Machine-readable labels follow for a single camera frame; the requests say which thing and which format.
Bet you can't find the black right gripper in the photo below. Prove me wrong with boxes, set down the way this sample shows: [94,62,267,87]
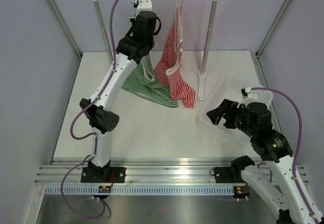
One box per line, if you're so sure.
[207,98,256,137]

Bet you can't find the red striped tank top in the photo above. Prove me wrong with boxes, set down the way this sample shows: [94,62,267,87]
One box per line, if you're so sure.
[154,4,195,109]

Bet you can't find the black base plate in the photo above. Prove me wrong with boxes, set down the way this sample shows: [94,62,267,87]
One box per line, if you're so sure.
[80,167,126,184]
[209,166,244,184]

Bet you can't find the clear plastic basket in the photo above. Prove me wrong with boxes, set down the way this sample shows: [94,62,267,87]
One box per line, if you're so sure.
[198,74,274,146]

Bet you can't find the aluminium mounting rail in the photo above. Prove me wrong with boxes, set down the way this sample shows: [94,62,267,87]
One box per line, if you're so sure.
[34,158,311,186]

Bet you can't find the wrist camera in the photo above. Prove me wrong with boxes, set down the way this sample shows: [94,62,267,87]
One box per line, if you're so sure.
[132,0,152,16]
[241,86,259,104]

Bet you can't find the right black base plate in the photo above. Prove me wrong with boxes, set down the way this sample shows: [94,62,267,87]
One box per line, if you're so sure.
[209,166,244,184]

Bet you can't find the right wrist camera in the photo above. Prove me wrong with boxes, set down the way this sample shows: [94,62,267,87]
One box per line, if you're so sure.
[241,86,259,104]

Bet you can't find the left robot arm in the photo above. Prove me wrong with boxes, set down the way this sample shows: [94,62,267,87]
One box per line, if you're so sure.
[79,11,161,183]

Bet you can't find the white clothes rack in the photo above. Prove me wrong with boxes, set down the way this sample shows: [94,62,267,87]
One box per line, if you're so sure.
[92,0,218,101]

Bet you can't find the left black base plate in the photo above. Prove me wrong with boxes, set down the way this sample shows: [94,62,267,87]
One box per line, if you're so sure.
[80,167,126,184]

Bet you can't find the red wire hanger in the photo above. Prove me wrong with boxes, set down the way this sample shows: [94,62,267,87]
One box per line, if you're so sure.
[176,0,184,16]

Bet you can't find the green striped tank top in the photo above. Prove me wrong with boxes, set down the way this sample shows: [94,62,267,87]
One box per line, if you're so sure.
[122,55,178,108]

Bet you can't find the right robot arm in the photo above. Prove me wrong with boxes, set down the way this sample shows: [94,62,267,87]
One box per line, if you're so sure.
[207,99,323,223]

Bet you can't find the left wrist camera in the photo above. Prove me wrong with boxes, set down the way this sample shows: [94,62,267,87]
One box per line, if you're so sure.
[132,0,152,16]

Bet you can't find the white slotted cable duct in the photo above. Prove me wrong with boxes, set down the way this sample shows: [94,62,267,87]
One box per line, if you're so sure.
[45,185,234,196]

